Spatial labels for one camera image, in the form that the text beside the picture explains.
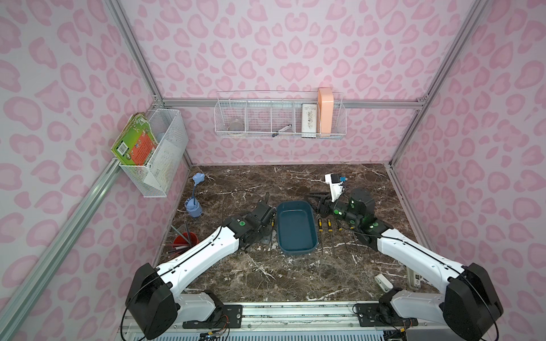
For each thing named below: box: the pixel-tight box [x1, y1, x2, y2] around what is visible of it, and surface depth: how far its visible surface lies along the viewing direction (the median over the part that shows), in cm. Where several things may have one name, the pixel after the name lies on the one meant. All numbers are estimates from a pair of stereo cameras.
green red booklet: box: [110, 112, 159, 166], surface depth 73 cm
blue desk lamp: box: [184, 172, 206, 218], surface depth 95 cm
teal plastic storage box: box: [276, 200, 318, 256], surface depth 95 cm
